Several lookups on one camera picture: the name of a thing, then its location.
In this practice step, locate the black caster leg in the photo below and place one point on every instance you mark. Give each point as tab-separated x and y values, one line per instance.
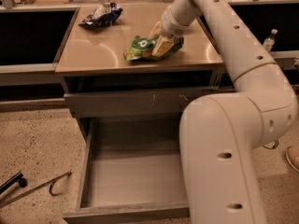
17	178

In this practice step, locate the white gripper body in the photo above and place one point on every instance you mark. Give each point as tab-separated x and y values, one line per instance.
170	26

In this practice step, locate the clear plastic bottle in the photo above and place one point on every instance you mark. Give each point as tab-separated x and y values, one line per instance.
269	42

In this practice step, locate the green rice chip bag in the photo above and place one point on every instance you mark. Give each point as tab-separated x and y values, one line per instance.
141	49

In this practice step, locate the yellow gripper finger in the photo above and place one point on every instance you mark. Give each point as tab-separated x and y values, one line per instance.
156	30
162	45

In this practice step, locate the blue white snack bag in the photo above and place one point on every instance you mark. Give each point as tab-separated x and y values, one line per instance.
103	16

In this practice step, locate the open middle drawer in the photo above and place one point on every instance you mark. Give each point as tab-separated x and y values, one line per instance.
131	172

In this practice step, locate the closed top drawer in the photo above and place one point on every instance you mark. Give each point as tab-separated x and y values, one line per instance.
131	103

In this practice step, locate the brown shoe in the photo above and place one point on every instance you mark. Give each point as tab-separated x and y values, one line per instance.
292	156

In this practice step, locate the grey drawer cabinet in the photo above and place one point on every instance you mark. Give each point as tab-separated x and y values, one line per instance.
110	73

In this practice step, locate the metal rod with hook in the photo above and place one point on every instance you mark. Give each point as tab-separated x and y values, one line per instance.
49	184

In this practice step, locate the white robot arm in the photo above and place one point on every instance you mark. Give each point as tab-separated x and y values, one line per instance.
218	132

